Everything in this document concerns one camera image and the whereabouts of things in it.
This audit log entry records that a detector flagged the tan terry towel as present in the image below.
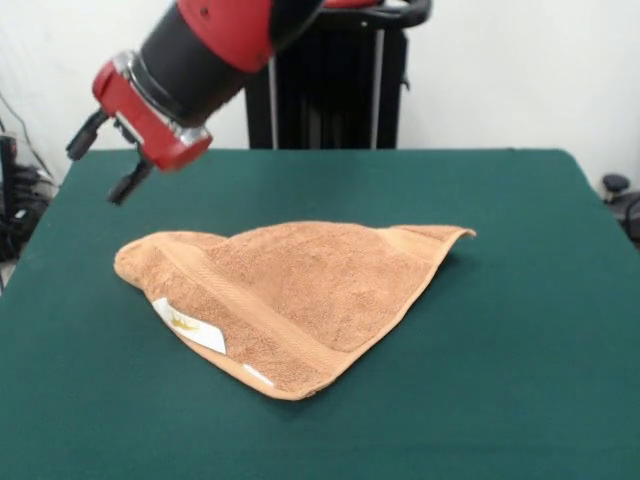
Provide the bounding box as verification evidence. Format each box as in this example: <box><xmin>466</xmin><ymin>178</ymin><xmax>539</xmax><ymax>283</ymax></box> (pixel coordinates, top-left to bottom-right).
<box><xmin>113</xmin><ymin>221</ymin><xmax>477</xmax><ymax>402</ymax></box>

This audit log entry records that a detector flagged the dark green table cloth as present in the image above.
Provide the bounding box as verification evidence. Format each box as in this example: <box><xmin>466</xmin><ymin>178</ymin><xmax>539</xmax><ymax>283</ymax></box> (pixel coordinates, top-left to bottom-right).
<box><xmin>0</xmin><ymin>147</ymin><xmax>640</xmax><ymax>480</ymax></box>

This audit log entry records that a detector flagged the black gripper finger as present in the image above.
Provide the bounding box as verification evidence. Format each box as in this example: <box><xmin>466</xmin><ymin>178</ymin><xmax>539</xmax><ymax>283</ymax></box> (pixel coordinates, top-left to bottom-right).
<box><xmin>106</xmin><ymin>158</ymin><xmax>155</xmax><ymax>206</ymax></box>
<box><xmin>66</xmin><ymin>109</ymin><xmax>110</xmax><ymax>162</ymax></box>

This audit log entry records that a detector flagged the black cable bundle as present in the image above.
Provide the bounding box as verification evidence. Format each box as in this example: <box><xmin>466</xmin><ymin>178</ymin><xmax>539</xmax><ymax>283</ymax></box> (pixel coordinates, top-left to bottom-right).
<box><xmin>0</xmin><ymin>164</ymin><xmax>57</xmax><ymax>264</ymax></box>

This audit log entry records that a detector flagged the black equipment box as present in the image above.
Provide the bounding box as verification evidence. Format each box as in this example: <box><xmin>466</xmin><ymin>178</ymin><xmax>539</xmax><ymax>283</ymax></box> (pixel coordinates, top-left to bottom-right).
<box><xmin>0</xmin><ymin>133</ymin><xmax>20</xmax><ymax>221</ymax></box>

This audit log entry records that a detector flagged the grey wall cable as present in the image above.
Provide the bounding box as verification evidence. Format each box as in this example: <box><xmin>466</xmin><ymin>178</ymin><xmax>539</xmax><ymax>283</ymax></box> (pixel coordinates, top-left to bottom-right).
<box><xmin>0</xmin><ymin>92</ymin><xmax>56</xmax><ymax>181</ymax></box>

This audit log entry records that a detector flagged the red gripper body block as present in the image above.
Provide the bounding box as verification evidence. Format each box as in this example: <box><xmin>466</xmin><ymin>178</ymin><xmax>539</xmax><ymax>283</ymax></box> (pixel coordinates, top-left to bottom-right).
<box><xmin>91</xmin><ymin>52</ymin><xmax>214</xmax><ymax>174</ymax></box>

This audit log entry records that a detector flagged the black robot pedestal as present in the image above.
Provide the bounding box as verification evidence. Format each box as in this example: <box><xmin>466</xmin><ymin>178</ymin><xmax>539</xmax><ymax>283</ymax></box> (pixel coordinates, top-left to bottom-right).
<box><xmin>244</xmin><ymin>0</ymin><xmax>432</xmax><ymax>150</ymax></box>

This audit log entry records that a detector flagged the black office chair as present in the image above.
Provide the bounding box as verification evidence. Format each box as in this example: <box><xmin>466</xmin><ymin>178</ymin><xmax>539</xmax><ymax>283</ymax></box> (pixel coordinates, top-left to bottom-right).
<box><xmin>601</xmin><ymin>173</ymin><xmax>640</xmax><ymax>251</ymax></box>

